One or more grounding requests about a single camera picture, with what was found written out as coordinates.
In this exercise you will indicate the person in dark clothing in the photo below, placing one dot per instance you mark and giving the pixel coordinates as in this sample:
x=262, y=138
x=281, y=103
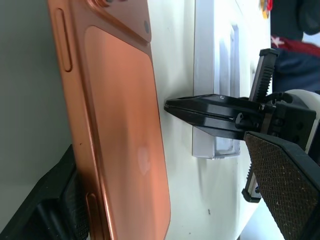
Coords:
x=297, y=60

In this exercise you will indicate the yellow red object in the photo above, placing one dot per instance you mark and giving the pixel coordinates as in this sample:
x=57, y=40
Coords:
x=265, y=8

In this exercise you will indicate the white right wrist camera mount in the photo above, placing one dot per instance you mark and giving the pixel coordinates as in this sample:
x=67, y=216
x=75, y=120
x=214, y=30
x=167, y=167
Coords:
x=306, y=105

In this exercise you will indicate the orange smartphone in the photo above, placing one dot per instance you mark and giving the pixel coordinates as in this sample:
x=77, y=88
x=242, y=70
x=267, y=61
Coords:
x=120, y=105

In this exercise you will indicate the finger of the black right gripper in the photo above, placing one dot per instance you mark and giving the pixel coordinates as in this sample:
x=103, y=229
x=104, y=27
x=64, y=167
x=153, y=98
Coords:
x=207, y=105
x=210, y=125

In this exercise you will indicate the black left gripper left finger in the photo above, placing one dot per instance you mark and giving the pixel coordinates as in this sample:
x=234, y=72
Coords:
x=47, y=200

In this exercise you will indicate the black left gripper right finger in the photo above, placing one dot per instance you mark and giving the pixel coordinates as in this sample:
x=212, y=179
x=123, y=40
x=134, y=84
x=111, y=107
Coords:
x=287, y=185

